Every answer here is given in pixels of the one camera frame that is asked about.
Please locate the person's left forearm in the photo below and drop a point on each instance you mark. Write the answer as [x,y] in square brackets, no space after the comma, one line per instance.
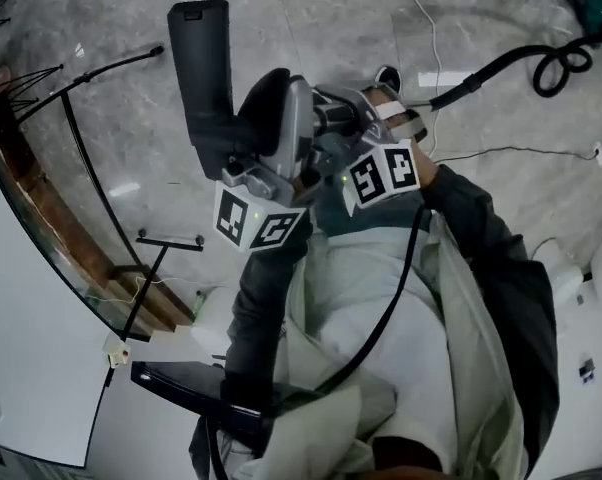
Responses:
[261,293]

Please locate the person's right forearm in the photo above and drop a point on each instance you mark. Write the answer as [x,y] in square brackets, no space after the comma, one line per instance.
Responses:
[471,208]

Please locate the black chest-mounted device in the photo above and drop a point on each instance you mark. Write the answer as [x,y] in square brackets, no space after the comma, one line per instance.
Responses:
[191,383]

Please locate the black tripod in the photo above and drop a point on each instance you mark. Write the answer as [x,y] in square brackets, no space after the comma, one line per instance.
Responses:
[1,23]

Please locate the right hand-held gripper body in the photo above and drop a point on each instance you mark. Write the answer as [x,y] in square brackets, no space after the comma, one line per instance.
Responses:
[386,173]

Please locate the white rounded unit with slot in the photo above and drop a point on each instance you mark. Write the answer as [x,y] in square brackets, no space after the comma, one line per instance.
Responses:
[216,323]

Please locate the black grey handheld device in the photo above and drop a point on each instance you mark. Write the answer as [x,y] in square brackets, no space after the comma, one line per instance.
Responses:
[201,78]

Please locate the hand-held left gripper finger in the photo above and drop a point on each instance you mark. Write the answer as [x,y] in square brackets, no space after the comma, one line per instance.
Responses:
[296,123]

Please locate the white wooden-edged table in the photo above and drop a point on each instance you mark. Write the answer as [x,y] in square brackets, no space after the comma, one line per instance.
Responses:
[31,318]

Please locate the black metal stand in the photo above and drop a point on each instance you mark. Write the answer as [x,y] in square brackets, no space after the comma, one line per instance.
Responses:
[151,52]

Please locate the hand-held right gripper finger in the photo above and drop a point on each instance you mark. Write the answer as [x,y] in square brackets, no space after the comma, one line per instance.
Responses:
[373,120]
[411,129]

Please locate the small black blue object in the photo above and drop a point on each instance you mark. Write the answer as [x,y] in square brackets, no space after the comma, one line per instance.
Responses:
[587,369]

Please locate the white box with red button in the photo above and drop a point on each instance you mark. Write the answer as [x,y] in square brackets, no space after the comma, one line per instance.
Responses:
[116,352]

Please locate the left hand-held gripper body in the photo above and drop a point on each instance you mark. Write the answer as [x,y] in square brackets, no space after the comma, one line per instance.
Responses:
[256,223]

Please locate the person with head-mounted camera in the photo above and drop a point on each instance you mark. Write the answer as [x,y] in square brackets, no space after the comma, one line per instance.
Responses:
[361,293]

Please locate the white plug adapter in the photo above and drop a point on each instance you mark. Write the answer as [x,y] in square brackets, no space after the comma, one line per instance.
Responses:
[599,154]

